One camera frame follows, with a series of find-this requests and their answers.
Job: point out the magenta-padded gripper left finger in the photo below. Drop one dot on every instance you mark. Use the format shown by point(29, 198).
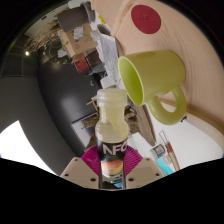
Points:
point(77, 171)

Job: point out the flat round red coaster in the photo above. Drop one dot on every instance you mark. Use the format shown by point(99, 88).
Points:
point(145, 19)

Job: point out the yellow-green ceramic mug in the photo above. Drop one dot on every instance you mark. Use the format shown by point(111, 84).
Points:
point(156, 75)

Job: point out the thin wooden frame stand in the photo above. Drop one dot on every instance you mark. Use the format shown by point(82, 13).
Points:
point(170, 150)

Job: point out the grey cylindrical plant pot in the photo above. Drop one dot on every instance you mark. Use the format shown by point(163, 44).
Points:
point(72, 18)

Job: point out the teal plastic object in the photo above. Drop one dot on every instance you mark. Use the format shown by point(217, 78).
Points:
point(164, 166)

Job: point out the brown cardboard box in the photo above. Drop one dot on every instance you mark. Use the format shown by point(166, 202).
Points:
point(78, 41)

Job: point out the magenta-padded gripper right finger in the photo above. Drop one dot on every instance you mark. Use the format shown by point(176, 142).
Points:
point(144, 171)

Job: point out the white printed paper sheets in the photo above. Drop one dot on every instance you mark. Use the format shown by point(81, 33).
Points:
point(108, 56)

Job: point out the small red box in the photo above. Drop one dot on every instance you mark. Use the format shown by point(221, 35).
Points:
point(81, 65)

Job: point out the clear juice bottle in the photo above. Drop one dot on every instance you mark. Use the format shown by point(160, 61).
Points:
point(111, 133)

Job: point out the small clear glass jar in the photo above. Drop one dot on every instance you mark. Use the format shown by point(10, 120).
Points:
point(157, 150)

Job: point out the dried brown plant branches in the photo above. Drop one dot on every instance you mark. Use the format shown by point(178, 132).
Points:
point(43, 38)

